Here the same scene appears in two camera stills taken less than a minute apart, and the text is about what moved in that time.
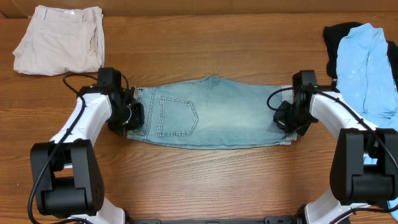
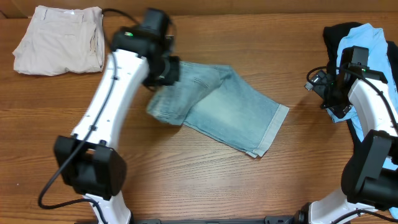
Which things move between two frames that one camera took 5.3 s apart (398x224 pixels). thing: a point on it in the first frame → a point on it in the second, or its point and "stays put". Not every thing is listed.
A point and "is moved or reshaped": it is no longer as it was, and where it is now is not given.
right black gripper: x=285 y=115 → x=329 y=101
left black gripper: x=131 y=116 → x=170 y=70
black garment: x=332 y=35 stays put
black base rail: x=296 y=219 stays put
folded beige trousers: x=60 y=40 stays put
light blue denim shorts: x=211 y=113 is moved or reshaped
